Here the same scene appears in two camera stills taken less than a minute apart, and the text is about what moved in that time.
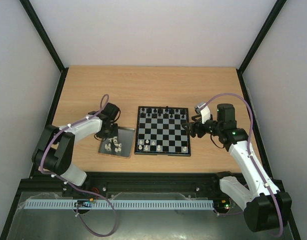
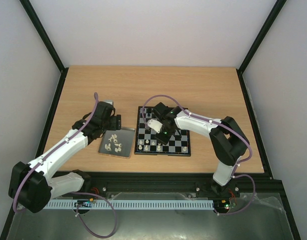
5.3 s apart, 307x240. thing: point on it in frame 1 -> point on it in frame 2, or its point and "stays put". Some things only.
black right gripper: [196, 128] -> [167, 131]
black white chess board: [159, 131] stays put
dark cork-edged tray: [121, 146] stays put
